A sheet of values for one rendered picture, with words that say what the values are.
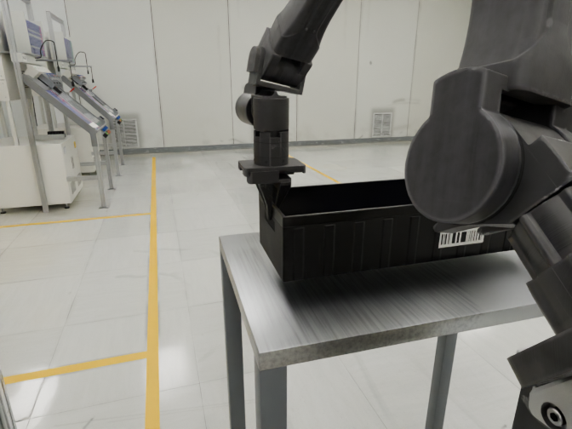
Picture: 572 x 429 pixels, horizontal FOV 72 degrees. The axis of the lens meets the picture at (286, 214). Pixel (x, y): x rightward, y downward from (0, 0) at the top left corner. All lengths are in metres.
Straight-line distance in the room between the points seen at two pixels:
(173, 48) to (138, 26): 0.58
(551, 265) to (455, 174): 0.07
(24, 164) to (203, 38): 3.94
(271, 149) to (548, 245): 0.46
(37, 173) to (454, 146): 4.08
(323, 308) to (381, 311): 0.09
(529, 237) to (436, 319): 0.42
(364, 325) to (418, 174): 0.37
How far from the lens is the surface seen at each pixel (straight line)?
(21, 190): 4.34
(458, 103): 0.28
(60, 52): 5.71
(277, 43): 0.60
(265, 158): 0.64
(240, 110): 0.71
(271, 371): 0.59
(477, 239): 0.81
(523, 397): 0.49
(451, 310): 0.71
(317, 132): 7.76
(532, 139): 0.28
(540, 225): 0.26
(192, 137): 7.22
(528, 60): 0.30
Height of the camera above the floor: 1.15
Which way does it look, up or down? 18 degrees down
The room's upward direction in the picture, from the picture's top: straight up
